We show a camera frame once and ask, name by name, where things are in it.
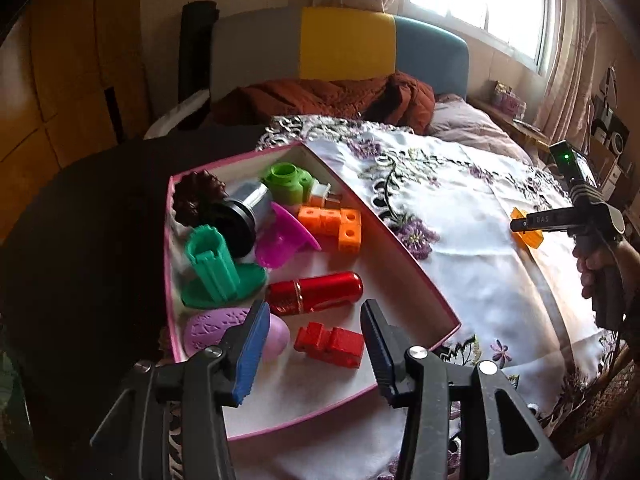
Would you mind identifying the magenta plastic flanged piece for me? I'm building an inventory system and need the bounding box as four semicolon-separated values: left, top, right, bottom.
255;201;322;268

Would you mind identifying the purple egg-shaped piece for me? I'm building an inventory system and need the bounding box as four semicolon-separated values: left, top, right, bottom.
182;307;291;363

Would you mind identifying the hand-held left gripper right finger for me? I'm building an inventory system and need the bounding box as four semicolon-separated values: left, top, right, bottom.
360;299;571;480

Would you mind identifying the orange plastic block piece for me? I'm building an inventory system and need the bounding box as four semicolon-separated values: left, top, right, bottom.
298;205;362;255

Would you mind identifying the wooden bedside shelf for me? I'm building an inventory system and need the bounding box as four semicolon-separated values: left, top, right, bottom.
470;95;556;151

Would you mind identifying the wicker chair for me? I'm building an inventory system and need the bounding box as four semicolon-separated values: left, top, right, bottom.
550;330;640;461

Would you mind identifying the purple printed box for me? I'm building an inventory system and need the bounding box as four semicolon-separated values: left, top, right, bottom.
492;81;528;118

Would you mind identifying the wooden wardrobe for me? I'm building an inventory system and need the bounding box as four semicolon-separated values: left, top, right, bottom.
0;0;151;181

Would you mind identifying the translucent orange plastic piece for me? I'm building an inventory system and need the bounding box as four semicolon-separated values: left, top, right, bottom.
510;207;544;250

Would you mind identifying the dark brown gear-shaped piece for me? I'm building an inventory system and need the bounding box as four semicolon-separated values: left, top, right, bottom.
172;170;228;228

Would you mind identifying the silver black cylinder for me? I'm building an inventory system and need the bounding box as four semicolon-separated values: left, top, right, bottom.
215;182;273;261

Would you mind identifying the window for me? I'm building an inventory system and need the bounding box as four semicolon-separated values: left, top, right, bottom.
405;0;561;76

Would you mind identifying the light green round fitting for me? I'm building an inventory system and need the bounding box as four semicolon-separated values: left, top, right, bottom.
259;161;331;207

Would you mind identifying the grey yellow blue headboard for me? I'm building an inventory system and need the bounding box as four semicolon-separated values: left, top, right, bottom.
210;6;470;106

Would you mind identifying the black white printed panel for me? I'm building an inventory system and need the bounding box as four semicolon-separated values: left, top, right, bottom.
587;62;632;201

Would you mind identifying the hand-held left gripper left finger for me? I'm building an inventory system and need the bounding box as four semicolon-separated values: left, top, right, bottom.
90;300;272;480

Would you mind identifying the person's right hand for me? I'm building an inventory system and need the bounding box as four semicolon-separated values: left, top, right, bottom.
574;241;622;302

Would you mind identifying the rust brown quilted jacket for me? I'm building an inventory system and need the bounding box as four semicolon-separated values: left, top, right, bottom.
212;72;436;133

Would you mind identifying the black rolled mat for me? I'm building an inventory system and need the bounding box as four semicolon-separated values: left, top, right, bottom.
179;1;220;111

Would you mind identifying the red plastic block piece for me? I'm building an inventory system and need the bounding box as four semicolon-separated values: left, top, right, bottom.
294;322;365;369

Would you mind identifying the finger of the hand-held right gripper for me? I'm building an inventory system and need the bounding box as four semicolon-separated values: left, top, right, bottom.
510;207;576;235

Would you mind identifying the pink-rimmed white tray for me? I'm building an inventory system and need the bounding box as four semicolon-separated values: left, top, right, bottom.
164;141;462;442

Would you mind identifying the white embroidered floral tablecloth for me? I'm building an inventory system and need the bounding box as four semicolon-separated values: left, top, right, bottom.
165;115;621;480

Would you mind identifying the pale pink bedding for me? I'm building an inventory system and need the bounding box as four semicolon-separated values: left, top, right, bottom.
425;94;533;161

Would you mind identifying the green plastic flanged holder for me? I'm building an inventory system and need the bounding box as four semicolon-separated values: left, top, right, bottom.
180;224;269;309

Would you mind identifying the white plastic chair back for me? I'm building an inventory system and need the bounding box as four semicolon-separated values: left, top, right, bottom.
144;89;211;140

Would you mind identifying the person's right forearm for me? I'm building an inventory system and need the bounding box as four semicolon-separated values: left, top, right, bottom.
620;244;640;311

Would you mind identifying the red metallic cylinder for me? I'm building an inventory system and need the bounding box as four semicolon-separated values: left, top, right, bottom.
265;271;364;317

